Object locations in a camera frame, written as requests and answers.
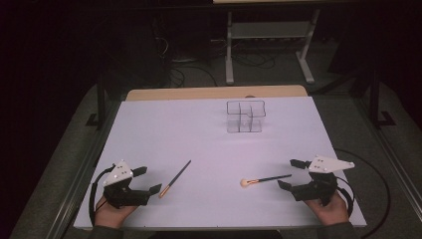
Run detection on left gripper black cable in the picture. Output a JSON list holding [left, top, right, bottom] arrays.
[[88, 164, 115, 227]]

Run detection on black stand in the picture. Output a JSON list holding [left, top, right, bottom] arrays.
[[368, 68, 397, 129], [85, 71, 107, 128]]

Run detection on fluffy-head makeup brush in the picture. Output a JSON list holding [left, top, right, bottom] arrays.
[[240, 173, 293, 189]]

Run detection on black floor cable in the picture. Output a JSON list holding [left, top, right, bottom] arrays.
[[232, 53, 277, 70], [167, 64, 218, 88]]

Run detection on clear acrylic organizer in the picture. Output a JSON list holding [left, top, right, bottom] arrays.
[[226, 100, 267, 134]]

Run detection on aluminium frame rail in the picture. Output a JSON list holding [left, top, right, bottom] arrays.
[[53, 99, 124, 239], [351, 96, 422, 217]]

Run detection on light wooden table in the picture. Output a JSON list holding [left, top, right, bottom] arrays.
[[124, 85, 309, 102]]

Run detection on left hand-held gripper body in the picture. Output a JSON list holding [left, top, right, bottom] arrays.
[[102, 159, 151, 210]]

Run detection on thin gold-ferrule makeup brush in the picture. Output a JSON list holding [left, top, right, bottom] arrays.
[[158, 159, 192, 199]]

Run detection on white table board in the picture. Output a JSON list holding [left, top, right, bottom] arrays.
[[73, 96, 367, 231]]

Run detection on white metal stand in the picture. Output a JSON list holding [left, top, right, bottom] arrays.
[[212, 0, 354, 86]]

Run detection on person's left hand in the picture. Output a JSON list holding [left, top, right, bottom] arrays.
[[94, 195, 138, 230]]

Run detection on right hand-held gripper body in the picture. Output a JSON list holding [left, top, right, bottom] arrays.
[[291, 154, 356, 207]]

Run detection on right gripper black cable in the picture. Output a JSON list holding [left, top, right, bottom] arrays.
[[332, 147, 392, 239]]

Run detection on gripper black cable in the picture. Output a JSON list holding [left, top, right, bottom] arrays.
[[88, 164, 115, 227], [332, 147, 392, 239]]

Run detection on person's right hand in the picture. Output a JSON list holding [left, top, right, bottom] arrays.
[[304, 191, 351, 227]]

